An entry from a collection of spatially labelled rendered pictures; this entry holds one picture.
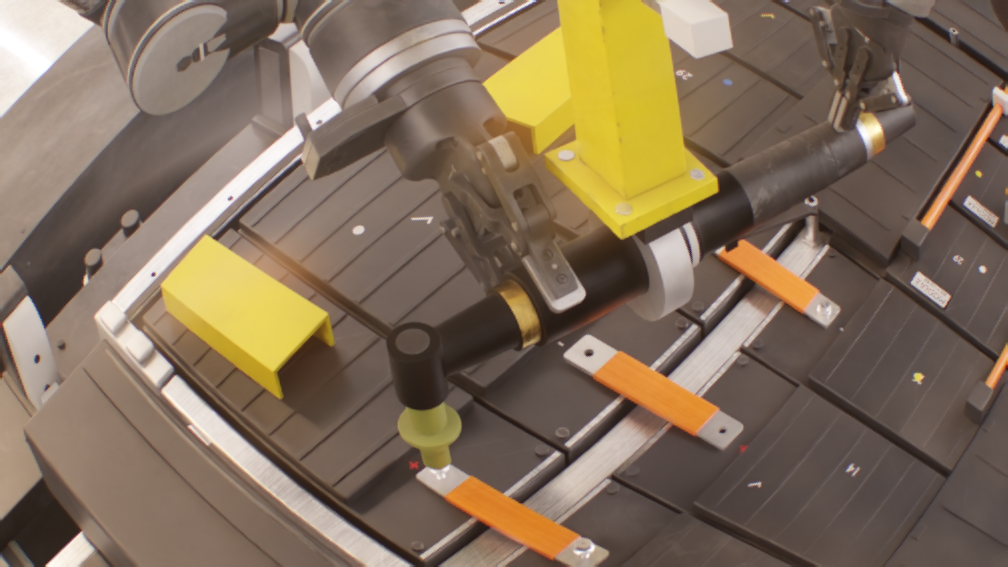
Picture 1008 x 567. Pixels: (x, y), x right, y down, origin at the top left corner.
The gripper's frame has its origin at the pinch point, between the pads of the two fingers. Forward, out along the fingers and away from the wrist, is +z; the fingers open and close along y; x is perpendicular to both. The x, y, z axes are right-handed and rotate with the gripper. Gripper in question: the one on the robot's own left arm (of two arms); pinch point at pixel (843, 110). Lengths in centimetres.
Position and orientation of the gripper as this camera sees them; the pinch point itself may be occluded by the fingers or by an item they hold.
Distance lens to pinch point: 133.0
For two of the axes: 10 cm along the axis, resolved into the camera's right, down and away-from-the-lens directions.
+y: -5.4, -6.8, 5.0
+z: -3.0, 7.1, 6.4
